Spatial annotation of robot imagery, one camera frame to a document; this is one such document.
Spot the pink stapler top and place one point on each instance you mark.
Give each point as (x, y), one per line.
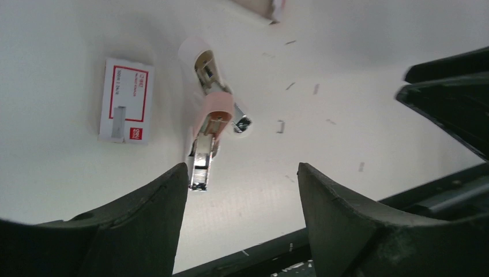
(216, 113)

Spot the red white staple box sleeve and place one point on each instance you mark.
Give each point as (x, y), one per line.
(126, 102)

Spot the black front mounting rail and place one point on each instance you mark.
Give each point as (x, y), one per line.
(344, 229)

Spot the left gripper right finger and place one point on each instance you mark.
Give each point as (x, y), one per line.
(393, 237)

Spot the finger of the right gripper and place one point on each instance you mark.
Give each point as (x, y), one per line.
(472, 62)
(457, 105)

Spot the white stapler base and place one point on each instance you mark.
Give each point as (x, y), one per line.
(202, 76)

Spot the loose bent staple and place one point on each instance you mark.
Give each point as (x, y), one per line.
(281, 128)

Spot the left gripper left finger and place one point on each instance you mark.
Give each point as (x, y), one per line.
(134, 235)

